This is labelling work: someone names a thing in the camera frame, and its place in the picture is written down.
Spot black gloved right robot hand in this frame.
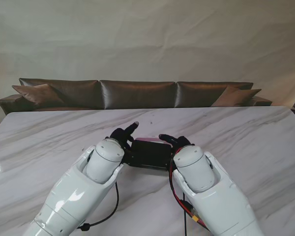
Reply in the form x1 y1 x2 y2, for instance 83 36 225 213
158 134 195 153

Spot brown throw pillow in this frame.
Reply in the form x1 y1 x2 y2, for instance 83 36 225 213
211 86 262 107
11 84 64 105

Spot pink tissue box cover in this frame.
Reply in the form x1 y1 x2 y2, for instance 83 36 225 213
135 137 168 144

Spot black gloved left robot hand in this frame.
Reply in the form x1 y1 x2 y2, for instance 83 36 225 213
110 121 140 150

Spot red and black arm cables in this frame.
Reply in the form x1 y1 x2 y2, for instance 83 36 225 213
78 181 120 232
168 147 208 236

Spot brown leather sofa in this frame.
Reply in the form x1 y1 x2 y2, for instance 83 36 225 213
0 78 273 116

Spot beige wrinkled backdrop cloth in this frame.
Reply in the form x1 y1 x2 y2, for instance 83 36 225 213
0 0 295 116

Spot black tissue box base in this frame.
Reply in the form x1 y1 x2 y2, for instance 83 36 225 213
125 139 173 171

